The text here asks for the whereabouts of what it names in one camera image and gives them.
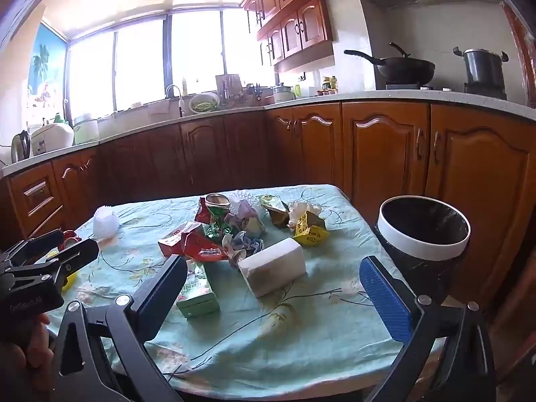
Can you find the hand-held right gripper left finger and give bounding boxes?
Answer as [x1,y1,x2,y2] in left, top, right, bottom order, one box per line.
[52,255,189,402]

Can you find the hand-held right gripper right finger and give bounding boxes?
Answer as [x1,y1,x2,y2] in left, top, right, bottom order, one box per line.
[359,255,497,402]

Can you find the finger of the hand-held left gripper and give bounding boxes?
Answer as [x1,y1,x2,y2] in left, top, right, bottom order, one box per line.
[8,239,100,283]
[0,229,64,266]

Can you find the black bin with white rim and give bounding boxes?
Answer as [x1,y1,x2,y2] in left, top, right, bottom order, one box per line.
[374,195,471,302]

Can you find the crushed green can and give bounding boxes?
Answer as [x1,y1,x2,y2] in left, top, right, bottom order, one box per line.
[204,193,235,241]

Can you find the white tissue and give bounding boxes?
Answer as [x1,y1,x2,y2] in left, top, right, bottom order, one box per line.
[288,202,322,223]

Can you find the person's left hand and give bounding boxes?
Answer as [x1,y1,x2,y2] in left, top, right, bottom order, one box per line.
[0,316,59,402]

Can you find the green drink carton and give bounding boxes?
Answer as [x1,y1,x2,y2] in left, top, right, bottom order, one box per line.
[176,260,220,320]

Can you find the red snack wrapper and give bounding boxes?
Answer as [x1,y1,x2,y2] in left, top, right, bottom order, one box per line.
[157,221,229,262]

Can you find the light green floral tablecloth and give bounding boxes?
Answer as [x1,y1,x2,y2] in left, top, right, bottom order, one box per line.
[36,184,445,400]

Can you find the steel electric kettle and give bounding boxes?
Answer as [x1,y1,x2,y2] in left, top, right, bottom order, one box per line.
[10,130,32,163]

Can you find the yellow snack wrapper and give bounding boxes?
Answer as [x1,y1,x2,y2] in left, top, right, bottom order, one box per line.
[293,211,329,247]

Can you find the crumpled patterned paper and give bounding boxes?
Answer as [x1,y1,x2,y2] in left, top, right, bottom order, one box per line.
[222,211,266,269]

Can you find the white rice cooker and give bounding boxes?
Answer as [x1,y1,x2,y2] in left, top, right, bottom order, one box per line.
[30,122,75,155]

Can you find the white tissue pack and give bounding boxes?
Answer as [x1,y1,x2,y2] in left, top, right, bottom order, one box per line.
[238,237,307,299]

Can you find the white and green cooker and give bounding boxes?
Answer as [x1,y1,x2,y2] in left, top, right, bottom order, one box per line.
[73,114,100,145]

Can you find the clear plastic tray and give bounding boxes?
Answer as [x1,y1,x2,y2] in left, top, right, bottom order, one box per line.
[228,189,262,208]

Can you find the olive foil wrapper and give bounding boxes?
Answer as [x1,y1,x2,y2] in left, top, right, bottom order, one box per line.
[259,195,291,229]

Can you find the wooden base cabinets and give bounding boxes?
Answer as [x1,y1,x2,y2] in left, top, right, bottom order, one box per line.
[0,101,536,302]

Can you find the chrome kitchen faucet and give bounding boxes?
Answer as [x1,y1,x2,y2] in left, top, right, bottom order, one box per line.
[165,84,186,118]

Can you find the colander with green vegetables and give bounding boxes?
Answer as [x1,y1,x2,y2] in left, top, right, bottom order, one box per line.
[189,92,220,114]

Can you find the gas stove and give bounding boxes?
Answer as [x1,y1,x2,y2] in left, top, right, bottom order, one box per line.
[376,79,509,101]

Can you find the wooden knife block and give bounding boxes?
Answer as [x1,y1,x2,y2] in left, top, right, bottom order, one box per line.
[215,74,244,105]

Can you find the black wok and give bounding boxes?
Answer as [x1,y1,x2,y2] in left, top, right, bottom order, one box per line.
[344,43,436,85]

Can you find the dark steel pot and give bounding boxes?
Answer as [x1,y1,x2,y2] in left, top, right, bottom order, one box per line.
[453,47,509,93]

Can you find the wall poster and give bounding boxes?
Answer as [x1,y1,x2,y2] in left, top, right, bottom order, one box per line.
[27,23,68,128]

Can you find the wooden wall cabinets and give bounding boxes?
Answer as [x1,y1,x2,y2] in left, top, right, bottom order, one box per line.
[241,0,342,74]

